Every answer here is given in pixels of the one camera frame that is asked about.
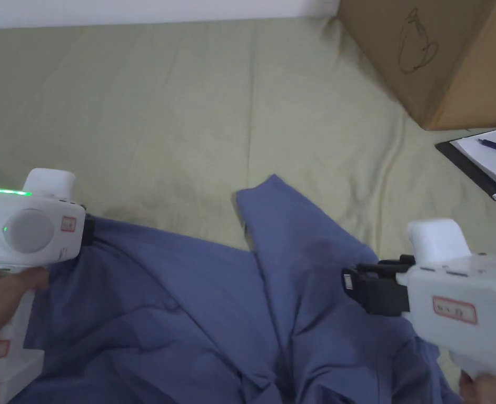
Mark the black clipboard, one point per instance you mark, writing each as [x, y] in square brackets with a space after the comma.
[467, 166]

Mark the brown cardboard carton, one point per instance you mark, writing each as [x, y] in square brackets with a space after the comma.
[454, 59]

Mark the person's right hand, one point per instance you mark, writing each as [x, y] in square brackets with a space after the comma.
[492, 391]

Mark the bed with pale green sheet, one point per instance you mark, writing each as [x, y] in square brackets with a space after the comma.
[168, 118]

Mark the dark blue shirt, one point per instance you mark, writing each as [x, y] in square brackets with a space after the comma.
[197, 320]

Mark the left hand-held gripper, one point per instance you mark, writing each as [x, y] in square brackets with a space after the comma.
[41, 227]

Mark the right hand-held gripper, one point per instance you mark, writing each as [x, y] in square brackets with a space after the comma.
[454, 290]

